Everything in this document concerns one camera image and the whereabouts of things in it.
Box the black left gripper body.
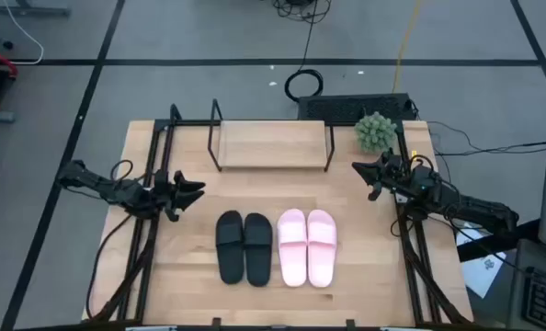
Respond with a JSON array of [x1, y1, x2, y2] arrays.
[[152, 168, 182, 223]]

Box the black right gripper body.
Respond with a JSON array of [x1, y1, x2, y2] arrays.
[[368, 154, 416, 202]]

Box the black slide sandal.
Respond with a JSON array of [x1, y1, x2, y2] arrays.
[[214, 210, 246, 285], [243, 211, 274, 288]]

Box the pink slide sandal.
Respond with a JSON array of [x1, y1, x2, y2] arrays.
[[276, 208, 309, 289], [305, 209, 338, 289]]

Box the green artificial plant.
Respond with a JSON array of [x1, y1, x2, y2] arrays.
[[353, 111, 399, 154]]

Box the black keyboard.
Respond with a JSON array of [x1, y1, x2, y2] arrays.
[[296, 93, 415, 123]]

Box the black metal crossbar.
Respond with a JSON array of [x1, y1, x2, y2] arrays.
[[153, 118, 405, 128]]

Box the black beam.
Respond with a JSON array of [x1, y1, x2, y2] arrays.
[[456, 218, 542, 264]]

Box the white paper sheet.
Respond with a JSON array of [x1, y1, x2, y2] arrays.
[[455, 222, 508, 300]]

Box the grey laptop base with keyboard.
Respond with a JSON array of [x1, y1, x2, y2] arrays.
[[506, 238, 546, 331]]

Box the grey furniture foot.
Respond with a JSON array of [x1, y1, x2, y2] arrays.
[[0, 0, 73, 18]]

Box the wooden shelf with black frame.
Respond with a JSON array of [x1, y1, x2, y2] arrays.
[[207, 97, 336, 174]]

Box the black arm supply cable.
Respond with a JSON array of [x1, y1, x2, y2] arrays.
[[85, 212, 134, 321]]

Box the black coiled cable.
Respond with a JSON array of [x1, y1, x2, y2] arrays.
[[283, 0, 325, 104]]

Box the thin black cables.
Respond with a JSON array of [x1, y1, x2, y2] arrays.
[[426, 120, 546, 158]]

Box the yellow cable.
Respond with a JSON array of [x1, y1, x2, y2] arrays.
[[391, 0, 424, 94]]

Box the black tangled cable bundle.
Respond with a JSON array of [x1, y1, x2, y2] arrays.
[[271, 0, 334, 25]]

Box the white cable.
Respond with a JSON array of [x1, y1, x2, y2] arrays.
[[0, 0, 46, 66]]

